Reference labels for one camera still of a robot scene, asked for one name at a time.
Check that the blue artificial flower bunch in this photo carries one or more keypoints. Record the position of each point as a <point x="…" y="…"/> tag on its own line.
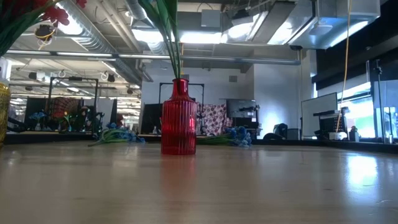
<point x="121" y="135"/>
<point x="241" y="137"/>

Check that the black office chair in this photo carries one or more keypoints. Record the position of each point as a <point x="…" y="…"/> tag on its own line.
<point x="280" y="129"/>

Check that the long grey ceiling pipe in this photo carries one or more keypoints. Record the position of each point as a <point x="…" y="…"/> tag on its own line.
<point x="217" y="58"/>

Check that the grey ceiling box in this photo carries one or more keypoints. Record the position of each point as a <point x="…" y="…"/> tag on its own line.
<point x="211" y="18"/>

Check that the dome ceiling camera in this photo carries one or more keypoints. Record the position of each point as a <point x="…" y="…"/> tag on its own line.
<point x="296" y="48"/>

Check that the dark monitor screen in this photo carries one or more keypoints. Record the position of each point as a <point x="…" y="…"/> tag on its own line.
<point x="241" y="107"/>

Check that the red ribbed glass vase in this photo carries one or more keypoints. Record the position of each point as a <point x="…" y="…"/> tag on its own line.
<point x="178" y="124"/>

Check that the large sheet metal duct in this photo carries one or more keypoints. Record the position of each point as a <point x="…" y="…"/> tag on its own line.
<point x="326" y="18"/>

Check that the whiteboard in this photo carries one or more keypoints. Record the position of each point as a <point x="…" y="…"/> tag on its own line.
<point x="318" y="115"/>

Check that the grey wall vent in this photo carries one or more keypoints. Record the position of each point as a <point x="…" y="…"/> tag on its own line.
<point x="233" y="78"/>

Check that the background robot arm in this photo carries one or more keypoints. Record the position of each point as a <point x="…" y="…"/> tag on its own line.
<point x="93" y="119"/>

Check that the green stems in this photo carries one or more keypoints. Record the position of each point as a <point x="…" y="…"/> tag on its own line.
<point x="172" y="12"/>

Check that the black metal frame stand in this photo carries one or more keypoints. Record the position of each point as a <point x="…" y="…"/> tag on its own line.
<point x="203" y="93"/>
<point x="74" y="78"/>

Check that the thin black pole stand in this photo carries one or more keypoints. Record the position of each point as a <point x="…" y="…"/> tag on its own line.
<point x="378" y="93"/>

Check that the bright ceiling light panel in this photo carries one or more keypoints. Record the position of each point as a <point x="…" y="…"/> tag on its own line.
<point x="202" y="37"/>

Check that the dotted patterned cloth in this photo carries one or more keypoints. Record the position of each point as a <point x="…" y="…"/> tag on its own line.
<point x="214" y="119"/>

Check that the silver round air duct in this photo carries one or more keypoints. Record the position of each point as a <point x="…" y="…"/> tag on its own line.
<point x="93" y="37"/>
<point x="136" y="9"/>

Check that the fan patterned panel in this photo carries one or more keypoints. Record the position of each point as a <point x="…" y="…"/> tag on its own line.
<point x="63" y="107"/>

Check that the black board panel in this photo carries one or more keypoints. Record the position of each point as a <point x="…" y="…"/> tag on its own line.
<point x="150" y="118"/>

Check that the black equipment cart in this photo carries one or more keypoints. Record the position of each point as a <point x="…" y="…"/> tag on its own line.
<point x="329" y="124"/>

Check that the yellow glass vase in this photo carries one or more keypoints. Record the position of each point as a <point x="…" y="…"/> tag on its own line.
<point x="4" y="115"/>

